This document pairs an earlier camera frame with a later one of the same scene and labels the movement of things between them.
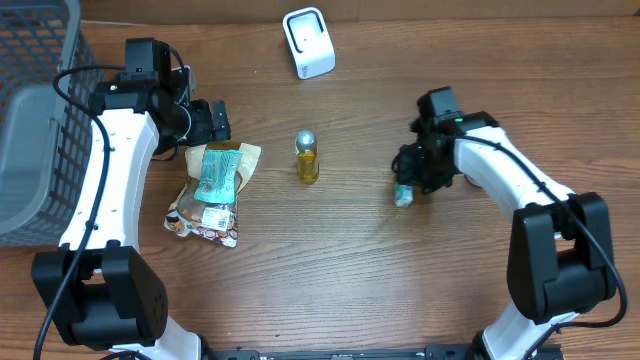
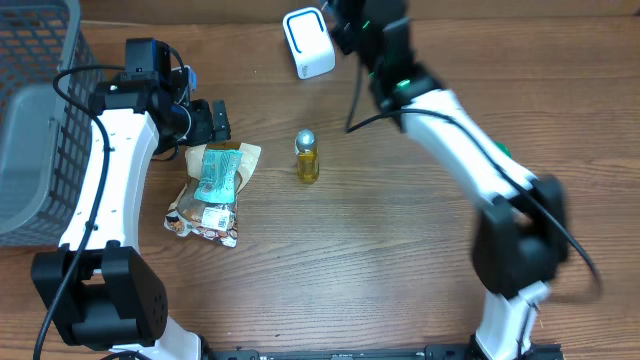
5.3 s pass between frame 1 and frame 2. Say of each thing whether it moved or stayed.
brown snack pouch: stayed
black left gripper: stayed
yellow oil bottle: stayed
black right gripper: moved
